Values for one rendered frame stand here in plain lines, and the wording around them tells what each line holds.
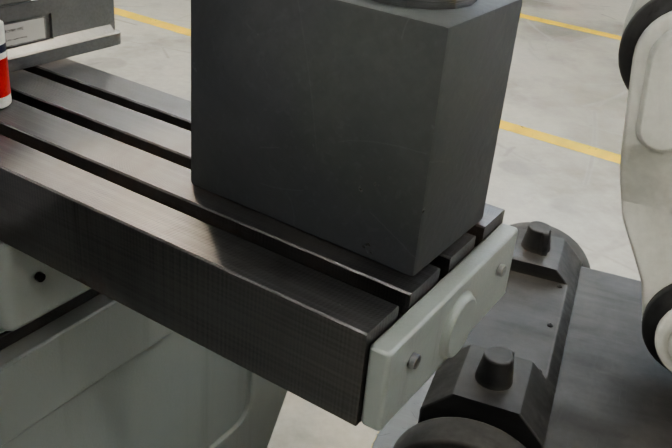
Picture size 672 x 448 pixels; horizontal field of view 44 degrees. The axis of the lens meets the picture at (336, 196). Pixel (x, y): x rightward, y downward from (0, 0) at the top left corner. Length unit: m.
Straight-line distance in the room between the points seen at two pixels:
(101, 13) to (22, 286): 0.38
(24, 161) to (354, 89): 0.32
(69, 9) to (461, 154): 0.57
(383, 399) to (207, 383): 0.65
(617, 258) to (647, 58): 1.76
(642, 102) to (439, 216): 0.40
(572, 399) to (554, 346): 0.08
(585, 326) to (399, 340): 0.73
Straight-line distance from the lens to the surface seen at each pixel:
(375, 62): 0.56
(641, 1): 0.97
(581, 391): 1.14
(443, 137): 0.56
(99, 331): 0.96
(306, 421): 1.85
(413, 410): 1.30
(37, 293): 0.85
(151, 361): 1.07
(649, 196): 1.03
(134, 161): 0.75
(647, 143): 0.96
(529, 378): 1.07
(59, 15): 1.02
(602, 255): 2.66
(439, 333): 0.62
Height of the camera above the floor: 1.26
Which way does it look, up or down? 27 degrees down
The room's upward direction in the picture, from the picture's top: 5 degrees clockwise
